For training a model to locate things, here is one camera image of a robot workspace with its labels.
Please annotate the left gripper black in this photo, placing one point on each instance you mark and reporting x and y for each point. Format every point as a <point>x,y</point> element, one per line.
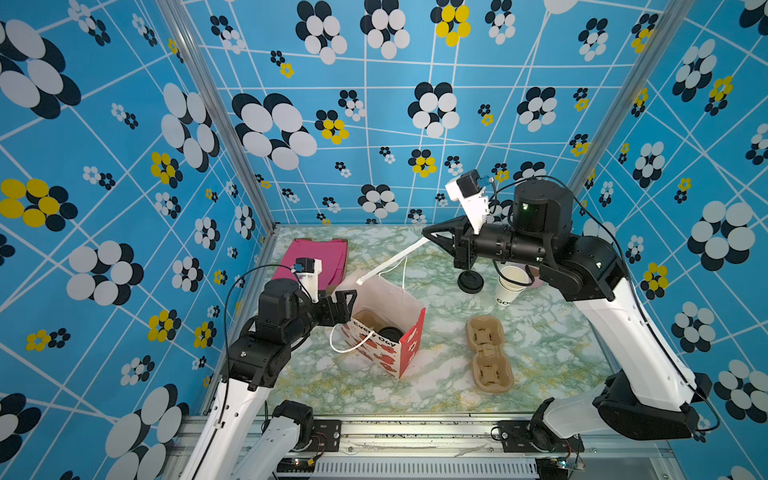
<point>331,317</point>

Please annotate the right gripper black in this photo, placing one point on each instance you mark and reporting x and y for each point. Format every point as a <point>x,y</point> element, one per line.
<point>464,246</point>

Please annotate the single brown pulp carrier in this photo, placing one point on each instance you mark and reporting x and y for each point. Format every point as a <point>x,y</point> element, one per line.
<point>370,319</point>

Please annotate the single white straw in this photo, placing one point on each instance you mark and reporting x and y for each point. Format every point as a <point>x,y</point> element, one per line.
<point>393,261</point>

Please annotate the red white paper gift bag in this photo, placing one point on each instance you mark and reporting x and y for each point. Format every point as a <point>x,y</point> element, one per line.
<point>398,308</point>

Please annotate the single black coffee lid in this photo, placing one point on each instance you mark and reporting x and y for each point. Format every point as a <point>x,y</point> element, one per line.
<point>391,333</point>

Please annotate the white paper cup stack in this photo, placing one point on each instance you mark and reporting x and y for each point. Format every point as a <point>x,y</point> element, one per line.
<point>512,281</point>

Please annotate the brown pulp cup carrier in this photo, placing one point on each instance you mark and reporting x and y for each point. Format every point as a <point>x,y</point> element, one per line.
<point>490,366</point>

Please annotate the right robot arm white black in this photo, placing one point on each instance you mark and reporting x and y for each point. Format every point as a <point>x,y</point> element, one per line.
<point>652,395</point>

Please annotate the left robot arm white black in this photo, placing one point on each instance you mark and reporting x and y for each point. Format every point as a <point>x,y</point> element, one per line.
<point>287,313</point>

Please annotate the pink napkin stack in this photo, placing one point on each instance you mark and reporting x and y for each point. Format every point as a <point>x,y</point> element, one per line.
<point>332,254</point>

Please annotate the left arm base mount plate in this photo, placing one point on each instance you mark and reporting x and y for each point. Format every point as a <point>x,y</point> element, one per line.
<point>323,435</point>

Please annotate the aluminium front rail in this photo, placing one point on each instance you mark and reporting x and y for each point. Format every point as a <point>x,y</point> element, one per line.
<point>459,446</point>

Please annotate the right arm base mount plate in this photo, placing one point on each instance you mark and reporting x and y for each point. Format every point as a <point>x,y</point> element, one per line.
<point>517,436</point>

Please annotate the right aluminium corner post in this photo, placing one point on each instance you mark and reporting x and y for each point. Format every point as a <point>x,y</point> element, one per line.
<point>670,22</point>

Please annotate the aluminium corner post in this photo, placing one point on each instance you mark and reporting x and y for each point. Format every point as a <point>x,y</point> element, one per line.
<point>180,29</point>
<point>670,22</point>

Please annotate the left aluminium corner post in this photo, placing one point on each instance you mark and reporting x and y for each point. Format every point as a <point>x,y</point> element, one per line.
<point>180,29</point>

